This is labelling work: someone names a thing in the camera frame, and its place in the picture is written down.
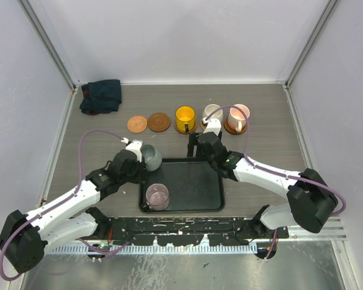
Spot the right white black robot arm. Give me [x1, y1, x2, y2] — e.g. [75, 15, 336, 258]
[188, 132, 338, 238]

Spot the pink ceramic mug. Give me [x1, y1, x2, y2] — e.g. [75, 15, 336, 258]
[227, 104, 250, 133]

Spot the yellow ceramic mug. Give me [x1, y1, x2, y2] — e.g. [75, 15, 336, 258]
[175, 106, 197, 132]

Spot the lilac ceramic mug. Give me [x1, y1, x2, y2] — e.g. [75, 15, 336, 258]
[145, 184, 170, 211]

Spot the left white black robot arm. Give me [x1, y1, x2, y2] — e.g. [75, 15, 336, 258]
[0, 149, 144, 281]

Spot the black serving tray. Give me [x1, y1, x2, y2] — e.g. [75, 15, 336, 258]
[139, 157, 225, 214]

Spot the grey ceramic mug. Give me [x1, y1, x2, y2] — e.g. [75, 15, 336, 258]
[141, 144, 162, 172]

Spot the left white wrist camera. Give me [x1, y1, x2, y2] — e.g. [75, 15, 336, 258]
[121, 137, 143, 162]

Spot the brown wooden saucer coaster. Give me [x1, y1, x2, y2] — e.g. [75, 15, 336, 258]
[224, 119, 247, 135]
[174, 123, 197, 135]
[148, 112, 171, 132]

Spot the aluminium frame rail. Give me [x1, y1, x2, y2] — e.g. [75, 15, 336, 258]
[39, 213, 346, 246]

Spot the cream ceramic mug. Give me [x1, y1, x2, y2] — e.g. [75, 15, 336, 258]
[202, 104, 223, 122]

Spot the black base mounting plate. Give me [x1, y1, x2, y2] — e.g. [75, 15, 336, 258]
[83, 217, 273, 247]

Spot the white slotted cable duct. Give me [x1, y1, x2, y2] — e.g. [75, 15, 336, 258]
[50, 242, 258, 255]

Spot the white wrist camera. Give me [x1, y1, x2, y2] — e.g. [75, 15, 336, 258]
[121, 137, 143, 162]
[201, 117, 221, 136]

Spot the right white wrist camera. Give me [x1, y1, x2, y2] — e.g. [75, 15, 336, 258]
[201, 117, 221, 136]

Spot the dark blue folded cloth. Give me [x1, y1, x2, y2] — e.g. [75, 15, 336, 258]
[79, 79, 122, 115]

